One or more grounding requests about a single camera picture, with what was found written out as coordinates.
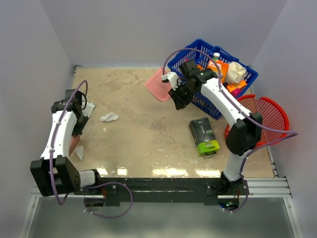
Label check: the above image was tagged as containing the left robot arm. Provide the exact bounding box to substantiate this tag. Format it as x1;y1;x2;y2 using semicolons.
30;89;103;197

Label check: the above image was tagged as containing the pink dustpan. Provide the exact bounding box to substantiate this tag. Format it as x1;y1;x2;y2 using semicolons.
144;67;171;102

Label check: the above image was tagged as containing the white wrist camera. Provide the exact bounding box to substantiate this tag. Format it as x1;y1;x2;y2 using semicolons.
161;72;178;91
82;102;96;118

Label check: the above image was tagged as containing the orange box in basket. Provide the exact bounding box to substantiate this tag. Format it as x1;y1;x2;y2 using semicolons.
227;80;247;92

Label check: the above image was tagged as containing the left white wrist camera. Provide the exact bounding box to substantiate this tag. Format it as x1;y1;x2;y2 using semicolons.
82;102;96;118

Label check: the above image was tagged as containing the orange razor package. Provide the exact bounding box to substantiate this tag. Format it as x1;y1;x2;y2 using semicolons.
207;59;229;83

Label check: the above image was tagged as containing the blue plastic basket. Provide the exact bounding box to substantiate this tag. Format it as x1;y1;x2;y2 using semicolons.
163;39;252;124

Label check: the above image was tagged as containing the magenta box in basket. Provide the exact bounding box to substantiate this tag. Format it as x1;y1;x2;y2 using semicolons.
230;88;241;98

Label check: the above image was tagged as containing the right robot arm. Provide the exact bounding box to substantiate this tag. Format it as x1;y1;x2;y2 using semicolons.
161;60;263;195

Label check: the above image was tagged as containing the pink hand brush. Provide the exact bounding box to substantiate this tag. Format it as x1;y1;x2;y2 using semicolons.
69;135;80;156

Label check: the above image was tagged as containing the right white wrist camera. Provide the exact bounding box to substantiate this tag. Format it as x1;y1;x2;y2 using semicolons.
161;72;178;91

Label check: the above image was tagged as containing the black green razor box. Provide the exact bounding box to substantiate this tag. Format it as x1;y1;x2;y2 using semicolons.
188;117;220;156

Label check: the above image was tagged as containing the red mesh waste basket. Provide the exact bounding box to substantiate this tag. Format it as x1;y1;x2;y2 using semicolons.
237;94;289;147

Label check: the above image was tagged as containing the paper scrap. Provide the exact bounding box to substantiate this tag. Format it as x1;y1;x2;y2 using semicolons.
74;146;84;161
100;112;119;122

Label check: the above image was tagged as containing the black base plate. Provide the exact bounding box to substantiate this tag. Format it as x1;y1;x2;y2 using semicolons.
74;178;249;207

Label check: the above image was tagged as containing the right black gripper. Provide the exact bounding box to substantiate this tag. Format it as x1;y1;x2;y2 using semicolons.
169;82;197;110

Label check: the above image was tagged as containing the white plastic bag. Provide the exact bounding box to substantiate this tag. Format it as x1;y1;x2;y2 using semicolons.
224;61;247;85

